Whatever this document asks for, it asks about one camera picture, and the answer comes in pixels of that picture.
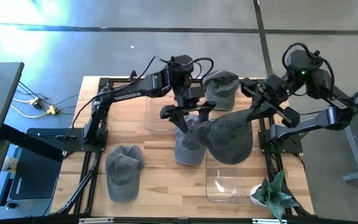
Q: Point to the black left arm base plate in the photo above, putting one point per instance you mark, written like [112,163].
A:
[48,138]

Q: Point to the yellow power plug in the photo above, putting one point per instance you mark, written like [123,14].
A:
[52,109]
[36,102]

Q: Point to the clear plastic storage bin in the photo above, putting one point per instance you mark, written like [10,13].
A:
[228,186]
[154,115]

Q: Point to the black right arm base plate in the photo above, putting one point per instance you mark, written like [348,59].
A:
[292,147]

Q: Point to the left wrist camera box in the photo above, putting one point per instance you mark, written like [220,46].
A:
[194,92]

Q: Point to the green spiky plant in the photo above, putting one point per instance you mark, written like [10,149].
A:
[275,196]

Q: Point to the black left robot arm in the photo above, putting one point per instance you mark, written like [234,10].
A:
[129,90]

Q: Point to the black aluminium table frame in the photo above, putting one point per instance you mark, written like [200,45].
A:
[89,199]

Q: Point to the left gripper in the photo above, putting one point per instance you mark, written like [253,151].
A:
[179,110]

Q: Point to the faded grey baseball cap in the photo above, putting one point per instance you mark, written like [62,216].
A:
[123,174]
[221,87]

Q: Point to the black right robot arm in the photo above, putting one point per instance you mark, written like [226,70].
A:
[319,118]

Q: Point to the black laptop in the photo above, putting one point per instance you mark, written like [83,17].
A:
[36,174]

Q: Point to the white plant pot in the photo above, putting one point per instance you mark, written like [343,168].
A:
[255,199]

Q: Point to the paper cup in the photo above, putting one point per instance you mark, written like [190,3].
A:
[10,164]

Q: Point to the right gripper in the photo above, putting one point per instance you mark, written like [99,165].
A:
[275,102]

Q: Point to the light blue-grey baseball cap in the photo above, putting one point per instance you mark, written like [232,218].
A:
[188,154]

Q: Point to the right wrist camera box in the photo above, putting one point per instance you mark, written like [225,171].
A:
[275,83]

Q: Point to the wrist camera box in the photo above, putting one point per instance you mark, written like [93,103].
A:
[194,92]
[275,83]

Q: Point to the dark charcoal baseball cap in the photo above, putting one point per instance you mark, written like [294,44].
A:
[228,140]

